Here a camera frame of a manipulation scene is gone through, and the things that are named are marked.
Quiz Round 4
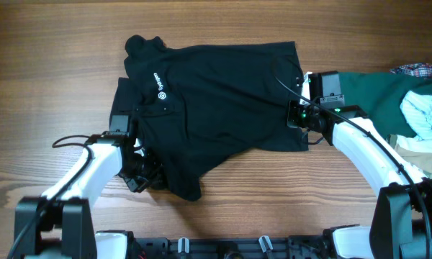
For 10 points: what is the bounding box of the black polo shirt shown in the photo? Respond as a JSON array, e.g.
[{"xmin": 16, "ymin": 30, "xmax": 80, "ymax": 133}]
[{"xmin": 112, "ymin": 35, "xmax": 308, "ymax": 201}]

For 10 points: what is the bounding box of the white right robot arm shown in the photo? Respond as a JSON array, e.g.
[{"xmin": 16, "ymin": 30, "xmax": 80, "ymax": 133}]
[{"xmin": 287, "ymin": 101, "xmax": 432, "ymax": 258}]

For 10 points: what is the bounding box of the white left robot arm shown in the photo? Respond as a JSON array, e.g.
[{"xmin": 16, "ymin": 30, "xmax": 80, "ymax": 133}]
[{"xmin": 8, "ymin": 132, "xmax": 163, "ymax": 258}]

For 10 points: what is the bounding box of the green garment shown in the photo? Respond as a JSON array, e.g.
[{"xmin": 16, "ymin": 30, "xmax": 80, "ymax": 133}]
[{"xmin": 338, "ymin": 72, "xmax": 432, "ymax": 138}]

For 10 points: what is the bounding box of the light blue striped shirt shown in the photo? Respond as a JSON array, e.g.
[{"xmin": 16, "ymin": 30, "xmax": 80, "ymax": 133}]
[{"xmin": 400, "ymin": 91, "xmax": 432, "ymax": 140}]

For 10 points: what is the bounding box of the beige cream garment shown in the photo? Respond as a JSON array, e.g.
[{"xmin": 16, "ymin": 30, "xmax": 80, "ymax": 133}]
[{"xmin": 387, "ymin": 135, "xmax": 432, "ymax": 178}]

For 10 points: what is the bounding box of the red plaid shirt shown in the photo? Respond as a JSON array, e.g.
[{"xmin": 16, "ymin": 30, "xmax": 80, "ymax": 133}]
[{"xmin": 390, "ymin": 63, "xmax": 432, "ymax": 78}]

